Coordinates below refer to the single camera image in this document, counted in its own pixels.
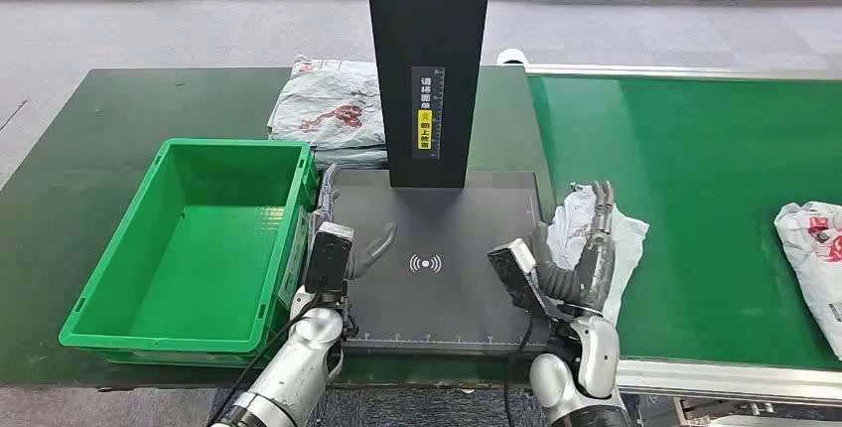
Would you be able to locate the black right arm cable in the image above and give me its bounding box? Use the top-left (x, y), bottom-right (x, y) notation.
top-left (502, 318), bottom-right (531, 427)

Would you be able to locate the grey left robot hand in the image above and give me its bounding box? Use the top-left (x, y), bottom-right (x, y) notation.
top-left (307, 162), bottom-right (398, 281)

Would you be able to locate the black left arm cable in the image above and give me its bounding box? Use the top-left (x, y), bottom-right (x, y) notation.
top-left (207, 295), bottom-right (321, 427)

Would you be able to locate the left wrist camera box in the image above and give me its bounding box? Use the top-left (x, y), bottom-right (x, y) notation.
top-left (304, 221), bottom-right (355, 295)

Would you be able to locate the green conveyor belt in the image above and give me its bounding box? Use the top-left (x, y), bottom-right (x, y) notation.
top-left (525, 72), bottom-right (842, 372)

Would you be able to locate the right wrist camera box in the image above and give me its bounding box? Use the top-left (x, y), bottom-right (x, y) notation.
top-left (487, 238), bottom-right (550, 320)

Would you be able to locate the grey parcel with red print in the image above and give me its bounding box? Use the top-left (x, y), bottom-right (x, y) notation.
top-left (267, 55), bottom-right (387, 151)

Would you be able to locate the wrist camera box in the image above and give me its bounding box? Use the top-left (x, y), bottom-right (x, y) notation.
top-left (487, 238), bottom-right (550, 320)
top-left (304, 221), bottom-right (355, 295)

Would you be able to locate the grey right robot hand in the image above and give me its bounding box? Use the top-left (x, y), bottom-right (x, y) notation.
top-left (529, 180), bottom-right (619, 314)

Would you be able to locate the small plain grey parcel bag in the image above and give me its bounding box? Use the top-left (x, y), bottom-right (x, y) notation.
top-left (545, 184), bottom-right (650, 327)

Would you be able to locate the flat grey parcel bag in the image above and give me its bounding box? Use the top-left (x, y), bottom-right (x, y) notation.
top-left (312, 146), bottom-right (389, 171)

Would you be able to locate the green plastic crate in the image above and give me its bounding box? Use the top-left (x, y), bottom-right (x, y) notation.
top-left (58, 138), bottom-right (321, 370)

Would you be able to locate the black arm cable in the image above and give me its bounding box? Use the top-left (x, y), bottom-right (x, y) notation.
top-left (207, 295), bottom-right (321, 427)
top-left (502, 318), bottom-right (531, 427)

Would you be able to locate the black inbound scanner machine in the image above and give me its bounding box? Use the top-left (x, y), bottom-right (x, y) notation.
top-left (320, 0), bottom-right (562, 357)

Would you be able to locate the black and yellow label sticker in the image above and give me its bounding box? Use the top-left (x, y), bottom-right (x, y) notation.
top-left (410, 67), bottom-right (446, 161)

